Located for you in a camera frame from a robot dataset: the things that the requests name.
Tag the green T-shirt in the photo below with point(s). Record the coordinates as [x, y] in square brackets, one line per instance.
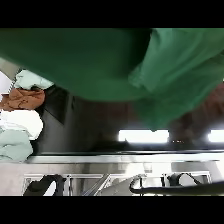
[83, 63]

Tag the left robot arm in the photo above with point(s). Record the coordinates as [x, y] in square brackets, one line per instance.
[40, 187]

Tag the pale green garment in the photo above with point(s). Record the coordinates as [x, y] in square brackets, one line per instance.
[13, 146]
[30, 80]

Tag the white garment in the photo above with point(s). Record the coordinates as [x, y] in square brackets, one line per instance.
[23, 121]

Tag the brown garment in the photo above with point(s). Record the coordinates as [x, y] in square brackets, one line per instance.
[23, 99]

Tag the silver frame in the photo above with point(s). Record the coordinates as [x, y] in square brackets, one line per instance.
[100, 166]

